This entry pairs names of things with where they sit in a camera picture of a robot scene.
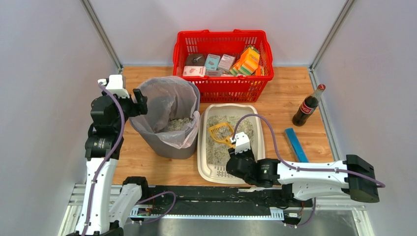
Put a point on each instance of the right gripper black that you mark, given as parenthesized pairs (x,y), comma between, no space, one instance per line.
(240,155)

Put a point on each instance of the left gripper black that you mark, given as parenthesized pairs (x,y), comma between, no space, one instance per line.
(132,106)

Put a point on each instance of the translucent plastic bin liner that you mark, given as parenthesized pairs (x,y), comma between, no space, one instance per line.
(169,104)

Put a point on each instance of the yellow litter scoop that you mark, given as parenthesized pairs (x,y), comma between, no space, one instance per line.
(213,130)

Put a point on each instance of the grey mesh trash bin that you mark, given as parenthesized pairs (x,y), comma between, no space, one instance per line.
(169,143)

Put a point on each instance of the beige litter box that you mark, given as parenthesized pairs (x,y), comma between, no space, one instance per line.
(218,174)

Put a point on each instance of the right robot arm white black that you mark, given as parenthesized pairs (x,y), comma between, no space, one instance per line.
(352,177)

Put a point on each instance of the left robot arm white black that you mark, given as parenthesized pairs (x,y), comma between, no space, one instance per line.
(109,114)

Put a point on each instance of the cat litter granules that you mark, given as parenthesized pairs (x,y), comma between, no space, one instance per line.
(217,153)

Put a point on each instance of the litter clump on scoop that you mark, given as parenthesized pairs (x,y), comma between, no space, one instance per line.
(224,132)

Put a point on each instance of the litter clumps in bin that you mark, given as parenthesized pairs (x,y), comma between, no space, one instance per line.
(179,124)

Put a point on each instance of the white pink sponge box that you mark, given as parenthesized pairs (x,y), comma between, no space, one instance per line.
(194,71)

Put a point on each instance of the blue and tan box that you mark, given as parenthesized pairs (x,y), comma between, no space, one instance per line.
(295,146)

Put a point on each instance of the grey sponge label box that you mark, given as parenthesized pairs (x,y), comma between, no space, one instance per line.
(213,73)

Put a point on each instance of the teal small box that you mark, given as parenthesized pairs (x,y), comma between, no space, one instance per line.
(212,61)

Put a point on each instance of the grey small box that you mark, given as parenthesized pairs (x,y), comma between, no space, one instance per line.
(226,62)

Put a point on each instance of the brown round item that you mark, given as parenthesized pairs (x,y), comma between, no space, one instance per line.
(195,60)

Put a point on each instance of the cola glass bottle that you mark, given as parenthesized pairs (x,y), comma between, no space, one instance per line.
(308,106)

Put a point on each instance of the red shopping basket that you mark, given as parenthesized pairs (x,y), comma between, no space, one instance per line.
(227,88)

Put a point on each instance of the orange green sponge pack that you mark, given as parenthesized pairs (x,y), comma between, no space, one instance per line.
(248,62)

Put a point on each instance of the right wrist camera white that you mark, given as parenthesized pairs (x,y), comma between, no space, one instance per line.
(241,142)

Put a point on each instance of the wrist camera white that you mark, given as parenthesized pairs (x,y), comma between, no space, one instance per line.
(115,84)
(241,142)

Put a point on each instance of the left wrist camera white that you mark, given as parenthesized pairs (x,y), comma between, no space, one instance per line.
(115,84)

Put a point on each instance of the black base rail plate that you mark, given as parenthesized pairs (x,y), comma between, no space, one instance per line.
(218,201)

